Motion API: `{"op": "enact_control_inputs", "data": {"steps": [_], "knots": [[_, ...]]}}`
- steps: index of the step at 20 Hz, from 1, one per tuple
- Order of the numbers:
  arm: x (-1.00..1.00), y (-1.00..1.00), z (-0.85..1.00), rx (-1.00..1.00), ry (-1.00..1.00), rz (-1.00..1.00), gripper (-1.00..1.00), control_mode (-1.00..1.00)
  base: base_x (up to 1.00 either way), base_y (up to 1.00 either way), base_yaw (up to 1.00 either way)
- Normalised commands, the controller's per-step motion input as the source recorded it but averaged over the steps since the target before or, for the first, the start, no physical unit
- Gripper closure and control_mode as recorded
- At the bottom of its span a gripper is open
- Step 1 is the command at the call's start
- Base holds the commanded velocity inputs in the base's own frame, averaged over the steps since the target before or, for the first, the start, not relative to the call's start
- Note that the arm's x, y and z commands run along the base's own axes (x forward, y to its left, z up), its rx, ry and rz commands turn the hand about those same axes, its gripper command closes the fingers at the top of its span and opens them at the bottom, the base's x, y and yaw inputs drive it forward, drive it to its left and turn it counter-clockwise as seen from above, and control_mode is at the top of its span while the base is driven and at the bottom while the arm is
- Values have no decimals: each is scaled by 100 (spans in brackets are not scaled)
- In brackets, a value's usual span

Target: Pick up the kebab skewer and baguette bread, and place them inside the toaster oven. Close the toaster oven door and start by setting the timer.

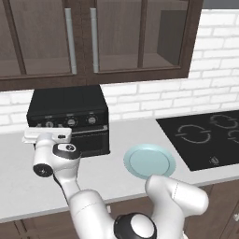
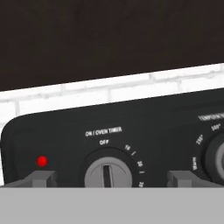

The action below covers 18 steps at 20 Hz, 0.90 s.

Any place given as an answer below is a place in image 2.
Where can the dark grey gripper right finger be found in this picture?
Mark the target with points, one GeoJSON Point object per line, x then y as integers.
{"type": "Point", "coordinates": [183, 178]}

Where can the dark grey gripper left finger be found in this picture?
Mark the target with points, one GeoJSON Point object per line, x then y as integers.
{"type": "Point", "coordinates": [40, 178]}

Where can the black toaster oven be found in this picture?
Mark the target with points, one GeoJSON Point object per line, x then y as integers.
{"type": "Point", "coordinates": [151, 122]}

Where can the grey timer knob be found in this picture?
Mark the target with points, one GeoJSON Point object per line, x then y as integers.
{"type": "Point", "coordinates": [108, 172]}

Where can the grey temperature knob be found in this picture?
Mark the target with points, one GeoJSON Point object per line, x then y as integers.
{"type": "Point", "coordinates": [219, 159]}

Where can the dark brown wall cupboard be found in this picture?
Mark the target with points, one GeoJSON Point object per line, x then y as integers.
{"type": "Point", "coordinates": [102, 35]}

